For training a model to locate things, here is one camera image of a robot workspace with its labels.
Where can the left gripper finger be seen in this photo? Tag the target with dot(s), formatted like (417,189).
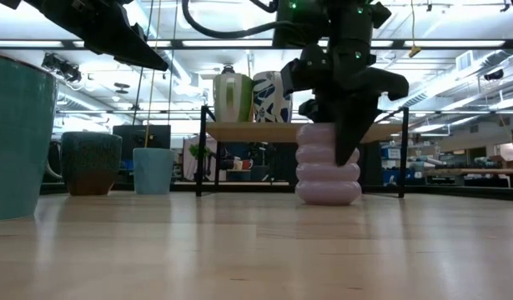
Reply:
(135,54)
(135,33)

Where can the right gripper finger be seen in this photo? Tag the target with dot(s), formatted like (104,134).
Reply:
(320,112)
(352,133)

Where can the blue white patterned mug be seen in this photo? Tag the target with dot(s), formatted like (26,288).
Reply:
(273,98)

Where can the lilac ringed ceramic mug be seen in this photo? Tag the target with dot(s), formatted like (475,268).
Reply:
(327,189)

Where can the green and white mug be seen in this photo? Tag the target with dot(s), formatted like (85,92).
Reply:
(222,100)

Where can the dark speckled stoneware mug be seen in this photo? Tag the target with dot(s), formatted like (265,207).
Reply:
(91,162)

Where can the light blue mug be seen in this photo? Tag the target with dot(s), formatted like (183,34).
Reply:
(154,171)

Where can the large teal mug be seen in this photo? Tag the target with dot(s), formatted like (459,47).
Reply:
(18,146)

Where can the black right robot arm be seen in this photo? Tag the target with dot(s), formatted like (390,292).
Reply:
(352,25)

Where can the black ceiling spotlight cluster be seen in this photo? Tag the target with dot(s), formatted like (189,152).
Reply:
(60,66)

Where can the blue storage bins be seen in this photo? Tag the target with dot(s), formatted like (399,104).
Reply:
(389,177)

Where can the wooden shelf riser black legs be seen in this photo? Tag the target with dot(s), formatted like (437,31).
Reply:
(260,132)

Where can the yellow hanging plug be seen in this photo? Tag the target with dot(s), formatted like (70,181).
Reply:
(414,52)

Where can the black monitor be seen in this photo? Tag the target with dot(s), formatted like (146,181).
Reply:
(131,139)

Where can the red mug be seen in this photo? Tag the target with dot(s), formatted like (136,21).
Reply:
(247,164)

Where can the small green plant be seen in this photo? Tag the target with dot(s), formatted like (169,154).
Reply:
(193,152)

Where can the white ceiling air vent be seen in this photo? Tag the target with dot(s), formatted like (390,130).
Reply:
(464,61)

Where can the long wooden table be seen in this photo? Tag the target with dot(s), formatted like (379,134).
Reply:
(481,171)

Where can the black ceiling lamp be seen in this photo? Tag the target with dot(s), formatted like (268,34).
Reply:
(494,75)

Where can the black ceiling camera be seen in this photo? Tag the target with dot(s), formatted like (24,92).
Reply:
(228,69)

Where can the black aluminium table frame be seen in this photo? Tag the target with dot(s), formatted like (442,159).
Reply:
(481,192)

